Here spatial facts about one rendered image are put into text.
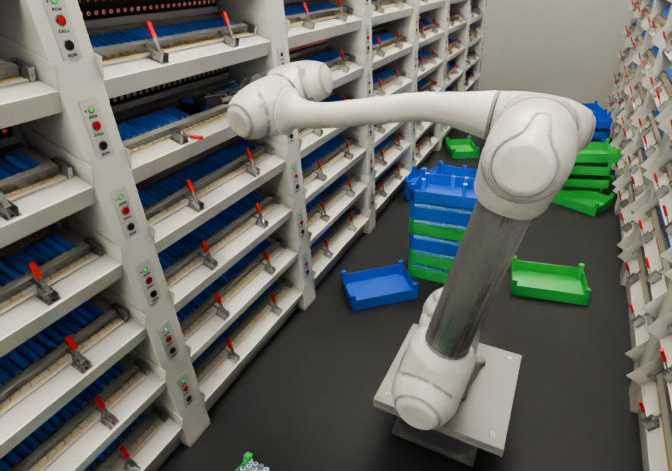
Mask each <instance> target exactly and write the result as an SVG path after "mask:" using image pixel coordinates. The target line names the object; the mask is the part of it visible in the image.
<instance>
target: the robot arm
mask: <svg viewBox="0 0 672 471"><path fill-rule="evenodd" d="M332 89H333V78H332V74H331V72H330V70H329V68H328V67H327V65H326V64H325V63H322V62H318V61H309V60H305V61H297V62H292V63H287V64H284V65H281V66H279V67H277V68H275V69H274V70H268V71H264V72H262V73H259V74H254V76H253V77H248V78H245V79H244V80H243V81H242V83H241V85H240V86H239V87H236V88H233V89H230V90H225V91H220V92H213V93H206V94H202V95H199V96H196V97H192V98H193V101H194V104H195V107H196V108H197V107H204V106H208V107H209V106H214V105H222V104H224V105H227V104H229V105H228V108H227V111H228V112H227V119H228V123H229V125H230V127H231V129H232V130H233V131H234V132H235V133H236V134H237V135H238V136H240V137H241V138H244V139H260V138H262V137H264V136H265V137H270V136H276V135H289V134H291V133H292V132H293V131H294V130H295V129H297V128H309V129H327V128H342V127H353V126H365V125H376V124H387V123H398V122H414V121H421V122H433V123H438V124H443V125H446V126H449V127H452V128H455V129H458V130H461V131H464V132H467V133H469V134H472V135H474V136H477V137H479V138H482V139H485V140H486V143H485V146H484V148H483V150H482V153H481V157H480V161H479V165H478V169H477V173H476V177H475V181H474V191H475V195H476V198H477V202H476V204H475V207H474V210H473V212H472V215H471V217H470V220H469V222H468V225H467V228H466V230H465V233H464V235H463V238H462V241H461V243H460V246H459V248H458V251H457V253H456V256H455V259H454V261H453V264H452V266H451V269H450V272H449V274H448V277H447V279H446V282H445V284H444V287H442V288H440V289H437V290H435V291H434V292H433V293H432V294H431V295H430V296H429V297H428V299H427V300H426V302H425V303H424V306H423V310H422V315H421V317H420V321H419V324H418V327H417V330H416V331H415V332H414V334H413V335H412V337H411V339H410V341H409V344H408V346H407V348H406V350H405V352H404V355H403V357H402V359H401V362H400V364H399V367H398V369H397V371H396V374H395V376H394V379H393V383H392V395H393V402H394V406H395V409H396V410H397V412H398V414H399V415H400V417H401V418H402V419H403V420H404V421H405V422H406V423H408V424H409V425H411V426H413V427H415V428H417V429H421V430H433V429H438V428H439V427H441V426H443V425H444V424H445V423H447V422H448V421H449V420H450V419H451V418H452V417H453V416H454V415H455V413H456V411H457V409H458V406H459V404H460V402H463V401H465V400H466V397H467V391H468V390H469V388H470V386H471V384H472V383H473V381H474V379H475V377H476V375H477V374H478V372H479V370H480V369H481V368H482V367H484V366H485V364H486V359H485V358H484V357H482V356H480V355H476V353H477V349H478V344H479V338H480V330H481V324H482V322H483V320H484V318H485V316H486V313H487V311H488V309H489V307H490V305H491V303H492V301H493V299H494V297H495V295H496V293H497V291H498V289H499V286H500V284H501V282H502V280H503V278H504V276H505V274H506V272H507V270H508V268H509V266H510V264H511V262H512V259H513V257H514V255H515V253H516V251H517V249H518V247H519V245H520V243H521V241H522V239H523V237H524V235H525V232H526V230H527V228H528V226H529V224H530V222H531V220H532V219H534V218H536V217H537V216H539V215H541V214H542V213H544V212H545V211H546V209H547V208H548V207H549V205H550V204H551V202H552V201H553V199H554V198H555V196H556V195H557V193H558V192H559V191H560V189H561V188H562V187H563V185H564V184H565V182H566V180H567V179H568V177H569V175H570V173H571V171H572V169H573V166H574V163H575V160H576V156H577V152H578V151H581V150H582V149H584V148H585V147H586V146H587V145H588V144H589V143H590V141H591V139H592V137H593V134H594V131H595V126H596V118H595V116H594V115H593V112H592V111H591V110H590V109H588V108H587V107H585V106H584V105H582V104H580V103H578V102H576V101H574V100H571V99H568V98H564V97H559V96H553V95H548V94H541V93H534V92H526V91H497V90H493V91H477V92H414V93H402V94H394V95H386V96H378V97H370V98H362V99H354V100H346V101H337V102H320V101H322V100H324V99H325V98H327V97H328V96H329V95H330V94H331V93H332ZM218 93H219V94H218Z"/></svg>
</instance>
